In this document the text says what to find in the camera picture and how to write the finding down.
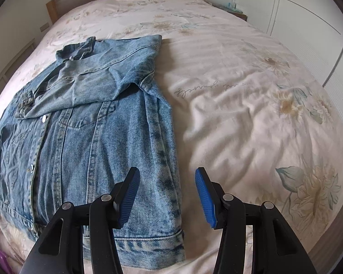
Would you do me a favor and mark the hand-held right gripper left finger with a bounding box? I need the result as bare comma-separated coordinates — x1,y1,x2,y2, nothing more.
20,167,140,274

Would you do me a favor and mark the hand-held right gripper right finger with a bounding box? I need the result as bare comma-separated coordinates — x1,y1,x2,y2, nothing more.
195,167,318,274

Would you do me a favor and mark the blue denim jacket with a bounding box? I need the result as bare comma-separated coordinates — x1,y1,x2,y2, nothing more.
0,34,188,263

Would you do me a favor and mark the floral bedspread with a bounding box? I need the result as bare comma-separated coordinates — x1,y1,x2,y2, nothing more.
0,0,343,274

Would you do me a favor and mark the purple cloth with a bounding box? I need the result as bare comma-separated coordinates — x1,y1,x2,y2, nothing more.
0,248,12,274

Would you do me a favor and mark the wooden nightstand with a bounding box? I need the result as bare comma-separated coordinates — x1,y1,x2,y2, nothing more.
212,3,249,21

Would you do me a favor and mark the white wardrobe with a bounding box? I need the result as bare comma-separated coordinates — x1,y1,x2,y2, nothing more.
234,0,343,97

